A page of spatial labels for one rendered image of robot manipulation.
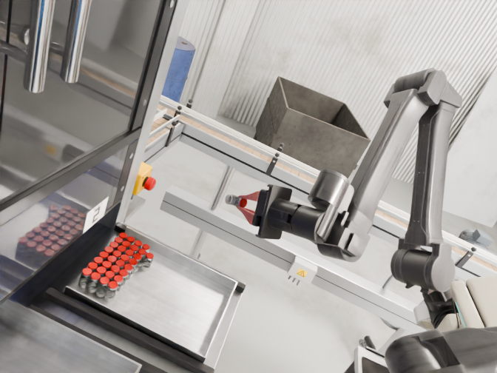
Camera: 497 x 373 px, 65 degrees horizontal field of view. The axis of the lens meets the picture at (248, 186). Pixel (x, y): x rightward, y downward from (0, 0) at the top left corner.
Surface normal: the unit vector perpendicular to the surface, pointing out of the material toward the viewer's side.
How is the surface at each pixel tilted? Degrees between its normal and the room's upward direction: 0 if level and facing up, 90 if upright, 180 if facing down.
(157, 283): 0
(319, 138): 90
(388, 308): 90
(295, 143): 90
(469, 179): 79
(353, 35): 90
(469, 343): 41
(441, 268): 54
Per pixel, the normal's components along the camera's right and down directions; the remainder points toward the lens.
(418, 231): -0.86, -0.15
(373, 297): -0.23, 0.41
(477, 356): -0.30, -0.90
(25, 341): 0.37, -0.80
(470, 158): 0.11, 0.36
